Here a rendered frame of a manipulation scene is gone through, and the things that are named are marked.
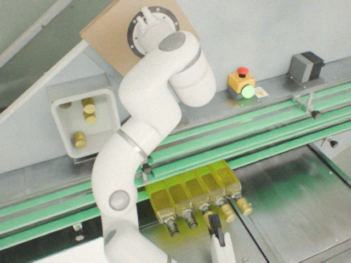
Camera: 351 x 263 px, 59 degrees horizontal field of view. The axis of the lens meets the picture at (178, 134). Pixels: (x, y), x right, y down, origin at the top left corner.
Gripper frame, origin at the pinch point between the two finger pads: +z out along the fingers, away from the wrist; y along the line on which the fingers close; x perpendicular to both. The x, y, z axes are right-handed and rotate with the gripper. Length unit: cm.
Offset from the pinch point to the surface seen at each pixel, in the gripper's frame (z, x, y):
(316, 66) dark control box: 46, -47, 23
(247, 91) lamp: 36.7, -18.3, 20.4
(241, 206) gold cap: 4.2, -9.5, 1.2
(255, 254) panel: -5.0, -13.3, -12.5
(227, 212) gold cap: 2.4, -4.5, 1.4
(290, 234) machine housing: 1.9, -28.3, -15.7
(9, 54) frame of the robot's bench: 80, 72, 18
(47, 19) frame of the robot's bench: 85, 54, 30
